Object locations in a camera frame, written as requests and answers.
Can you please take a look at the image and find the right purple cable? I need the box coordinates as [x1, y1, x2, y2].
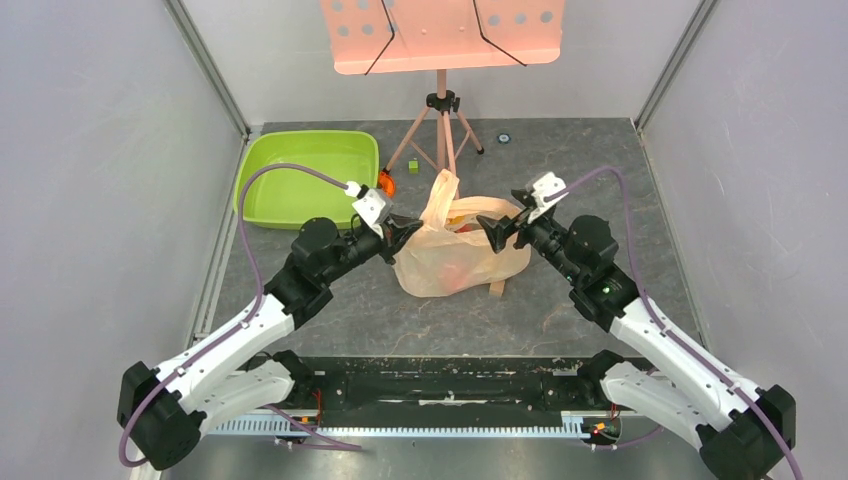
[544, 165, 805, 480]

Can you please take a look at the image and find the brown wooden block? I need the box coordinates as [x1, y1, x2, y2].
[489, 281, 505, 298]

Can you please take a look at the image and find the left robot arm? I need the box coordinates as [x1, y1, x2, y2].
[117, 214, 423, 471]

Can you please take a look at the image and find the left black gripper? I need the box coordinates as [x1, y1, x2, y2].
[320, 213, 423, 285]

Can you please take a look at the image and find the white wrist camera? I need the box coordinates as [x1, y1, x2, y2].
[511, 172, 567, 224]
[345, 181, 393, 239]

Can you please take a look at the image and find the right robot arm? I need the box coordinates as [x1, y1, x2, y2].
[478, 212, 803, 479]

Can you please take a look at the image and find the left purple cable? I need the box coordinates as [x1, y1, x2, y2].
[117, 163, 363, 469]

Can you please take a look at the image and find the green plastic basin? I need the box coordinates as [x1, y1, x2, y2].
[232, 130, 379, 230]

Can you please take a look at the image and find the orange toy by basin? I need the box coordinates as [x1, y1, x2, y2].
[377, 169, 396, 198]

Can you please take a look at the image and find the translucent orange plastic bag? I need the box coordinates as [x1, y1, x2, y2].
[394, 170, 531, 298]

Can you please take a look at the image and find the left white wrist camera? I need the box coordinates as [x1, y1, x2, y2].
[345, 181, 393, 239]

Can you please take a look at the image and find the purple cable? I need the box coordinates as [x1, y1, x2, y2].
[544, 165, 805, 480]
[117, 163, 363, 469]

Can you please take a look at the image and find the pink music stand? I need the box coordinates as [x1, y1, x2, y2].
[320, 0, 566, 174]

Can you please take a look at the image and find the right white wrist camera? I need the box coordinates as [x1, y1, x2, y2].
[511, 172, 567, 224]

